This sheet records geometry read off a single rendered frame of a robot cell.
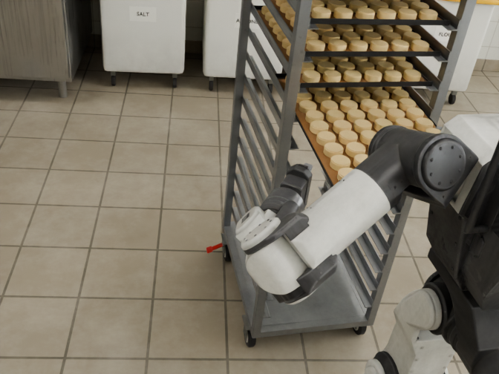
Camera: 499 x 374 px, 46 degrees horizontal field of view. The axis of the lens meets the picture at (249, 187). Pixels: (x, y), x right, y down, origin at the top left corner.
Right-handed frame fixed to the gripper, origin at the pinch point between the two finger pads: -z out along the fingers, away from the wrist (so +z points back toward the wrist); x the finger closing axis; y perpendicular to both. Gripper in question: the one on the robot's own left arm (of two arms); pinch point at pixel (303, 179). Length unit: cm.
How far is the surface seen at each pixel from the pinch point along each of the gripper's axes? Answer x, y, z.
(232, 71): -89, 114, -214
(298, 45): 21.0, 13.9, -25.9
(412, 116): 0.5, -16.8, -45.9
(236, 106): -30, 50, -75
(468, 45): -61, -20, -284
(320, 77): 7.8, 10.2, -38.9
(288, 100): 5.2, 14.4, -25.5
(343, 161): 1.0, -6.4, -11.3
